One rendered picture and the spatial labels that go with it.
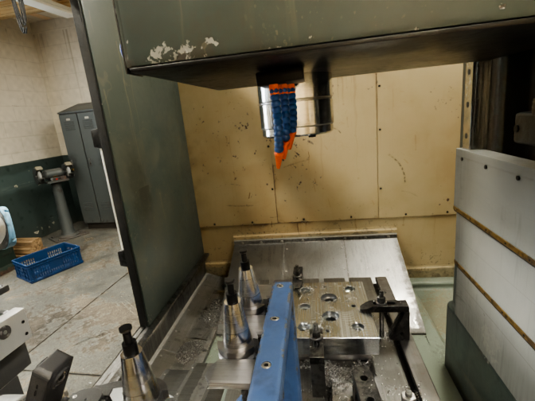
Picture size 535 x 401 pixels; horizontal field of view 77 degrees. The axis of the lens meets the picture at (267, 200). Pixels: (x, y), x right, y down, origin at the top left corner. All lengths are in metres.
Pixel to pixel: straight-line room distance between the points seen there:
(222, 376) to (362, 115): 1.48
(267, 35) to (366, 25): 0.12
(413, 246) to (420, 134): 0.59
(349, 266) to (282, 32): 1.46
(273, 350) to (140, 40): 0.46
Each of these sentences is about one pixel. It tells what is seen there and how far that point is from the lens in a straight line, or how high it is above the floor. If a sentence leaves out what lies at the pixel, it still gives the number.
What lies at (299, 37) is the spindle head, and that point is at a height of 1.64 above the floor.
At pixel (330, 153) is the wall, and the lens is 1.79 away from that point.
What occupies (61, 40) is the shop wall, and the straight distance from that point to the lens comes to 6.73.
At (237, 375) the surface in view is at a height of 1.22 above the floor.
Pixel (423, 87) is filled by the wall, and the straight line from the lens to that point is 1.85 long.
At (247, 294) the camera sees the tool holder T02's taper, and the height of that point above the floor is 1.25.
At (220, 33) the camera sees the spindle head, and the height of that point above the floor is 1.66.
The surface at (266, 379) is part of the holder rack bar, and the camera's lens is 0.50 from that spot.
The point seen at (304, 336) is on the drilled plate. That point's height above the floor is 0.99.
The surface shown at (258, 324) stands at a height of 1.22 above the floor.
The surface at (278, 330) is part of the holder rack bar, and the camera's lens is 0.57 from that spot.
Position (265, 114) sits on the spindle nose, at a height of 1.56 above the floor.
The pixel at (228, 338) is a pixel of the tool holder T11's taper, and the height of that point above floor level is 1.24.
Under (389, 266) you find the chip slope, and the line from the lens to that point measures 1.80.
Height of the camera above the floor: 1.56
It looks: 14 degrees down
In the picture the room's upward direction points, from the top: 6 degrees counter-clockwise
